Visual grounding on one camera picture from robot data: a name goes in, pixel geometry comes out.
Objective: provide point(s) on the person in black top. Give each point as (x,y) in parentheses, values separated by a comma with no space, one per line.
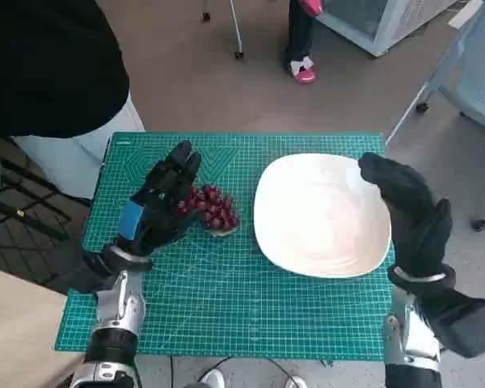
(44,60)

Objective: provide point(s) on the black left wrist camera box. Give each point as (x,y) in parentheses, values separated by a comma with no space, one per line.
(97,271)

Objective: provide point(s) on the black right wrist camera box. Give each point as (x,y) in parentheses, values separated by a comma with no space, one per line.
(465,323)

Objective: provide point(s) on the red toy grape bunch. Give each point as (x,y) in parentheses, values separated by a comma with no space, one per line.
(218,210)

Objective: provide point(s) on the person with pink shoe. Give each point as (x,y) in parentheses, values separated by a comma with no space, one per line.
(301,36)

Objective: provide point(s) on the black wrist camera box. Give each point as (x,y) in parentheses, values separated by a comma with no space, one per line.
(465,323)
(97,271)

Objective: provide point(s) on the white cabinet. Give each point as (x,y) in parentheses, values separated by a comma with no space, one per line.
(359,20)

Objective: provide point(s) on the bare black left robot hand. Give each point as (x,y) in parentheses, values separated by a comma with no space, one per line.
(161,210)

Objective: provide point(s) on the white square plate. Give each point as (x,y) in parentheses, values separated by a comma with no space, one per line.
(319,214)

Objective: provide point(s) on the light wooden desk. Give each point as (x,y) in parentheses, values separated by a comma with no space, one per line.
(20,331)

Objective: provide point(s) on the grey mesh chair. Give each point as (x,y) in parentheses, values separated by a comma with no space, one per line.
(481,72)

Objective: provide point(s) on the metal frame with casters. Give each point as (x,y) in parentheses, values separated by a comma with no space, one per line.
(236,28)

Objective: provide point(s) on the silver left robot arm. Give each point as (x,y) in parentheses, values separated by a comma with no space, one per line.
(119,307)

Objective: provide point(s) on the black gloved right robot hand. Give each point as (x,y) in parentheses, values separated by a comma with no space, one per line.
(416,226)

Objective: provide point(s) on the green cutting mat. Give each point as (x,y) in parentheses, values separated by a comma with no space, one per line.
(234,291)

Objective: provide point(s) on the white foot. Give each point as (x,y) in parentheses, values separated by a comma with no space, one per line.
(296,383)
(213,379)

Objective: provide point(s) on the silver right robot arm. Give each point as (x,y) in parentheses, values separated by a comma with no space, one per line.
(412,347)

